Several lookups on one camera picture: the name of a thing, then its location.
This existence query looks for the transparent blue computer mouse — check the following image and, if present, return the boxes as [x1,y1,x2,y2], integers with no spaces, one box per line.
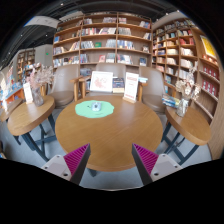
[91,101,103,112]

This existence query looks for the round wooden side table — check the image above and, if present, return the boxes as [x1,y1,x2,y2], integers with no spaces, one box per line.
[7,95,56,163]
[161,105,212,167]

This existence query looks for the brown padded wooden armchair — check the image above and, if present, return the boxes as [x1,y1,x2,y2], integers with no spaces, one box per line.
[138,65,169,114]
[39,64,86,108]
[78,62,144,99]

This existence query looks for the green blob-shaped mouse pad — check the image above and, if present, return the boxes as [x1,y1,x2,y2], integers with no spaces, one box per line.
[74,99,115,119]

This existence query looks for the white sign in wooden base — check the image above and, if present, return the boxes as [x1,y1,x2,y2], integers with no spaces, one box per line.
[122,71,140,104]

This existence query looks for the dark blue book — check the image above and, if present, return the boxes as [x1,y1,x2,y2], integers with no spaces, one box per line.
[112,77,126,94]

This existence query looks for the book display table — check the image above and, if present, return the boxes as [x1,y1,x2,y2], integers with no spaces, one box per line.
[0,66,25,104]

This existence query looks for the distant wooden bookshelf unit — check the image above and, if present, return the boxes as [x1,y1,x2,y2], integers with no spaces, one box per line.
[16,49,36,81]

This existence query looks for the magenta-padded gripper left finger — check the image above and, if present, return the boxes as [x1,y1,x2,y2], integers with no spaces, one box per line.
[41,143,92,186]

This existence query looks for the glass vase with dried flowers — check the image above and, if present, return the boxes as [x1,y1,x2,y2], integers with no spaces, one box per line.
[174,66,202,118]
[26,63,55,108]

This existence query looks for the white framed red print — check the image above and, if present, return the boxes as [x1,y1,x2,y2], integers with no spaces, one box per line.
[89,70,114,93]

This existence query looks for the stack of blue books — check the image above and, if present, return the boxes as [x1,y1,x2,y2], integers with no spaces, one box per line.
[161,93,181,109]

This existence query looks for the wide wooden bookshelf unit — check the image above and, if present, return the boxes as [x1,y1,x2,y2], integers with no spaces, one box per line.
[52,12,153,73]

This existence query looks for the small white table sign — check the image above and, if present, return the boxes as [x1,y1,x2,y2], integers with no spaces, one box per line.
[22,82,34,105]

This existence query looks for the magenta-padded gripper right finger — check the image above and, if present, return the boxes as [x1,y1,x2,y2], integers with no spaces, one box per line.
[131,143,184,186]

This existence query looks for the curved wooden bookshelf unit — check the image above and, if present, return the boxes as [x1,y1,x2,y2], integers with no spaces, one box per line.
[151,19,224,160]

